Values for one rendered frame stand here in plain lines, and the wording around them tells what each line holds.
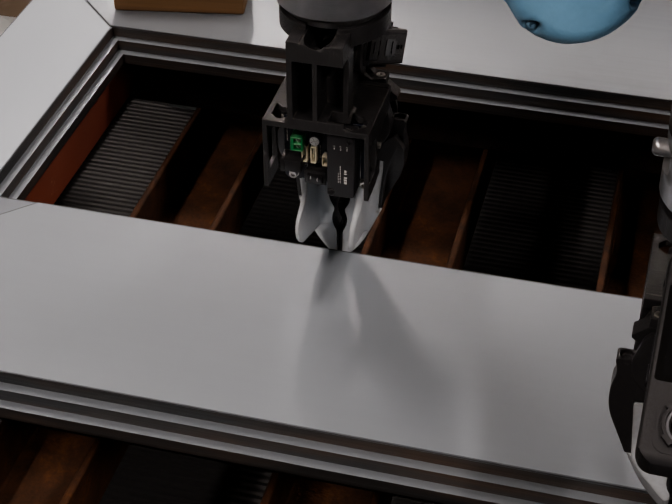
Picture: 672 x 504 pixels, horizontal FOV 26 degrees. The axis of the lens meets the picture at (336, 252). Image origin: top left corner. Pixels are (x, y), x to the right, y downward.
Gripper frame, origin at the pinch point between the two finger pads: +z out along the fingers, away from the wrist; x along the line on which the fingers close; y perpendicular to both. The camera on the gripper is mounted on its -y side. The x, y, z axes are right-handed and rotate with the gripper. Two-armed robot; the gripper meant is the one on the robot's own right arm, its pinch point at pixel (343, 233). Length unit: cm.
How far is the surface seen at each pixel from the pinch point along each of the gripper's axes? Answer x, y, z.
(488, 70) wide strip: 6.0, -26.4, 0.9
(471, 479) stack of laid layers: 13.2, 19.7, 1.7
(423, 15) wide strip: -1.4, -34.4, 0.9
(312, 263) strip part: -1.5, 3.1, 0.7
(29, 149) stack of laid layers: -27.8, -6.5, 1.8
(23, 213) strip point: -23.9, 2.8, 0.7
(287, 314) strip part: -1.6, 8.9, 0.7
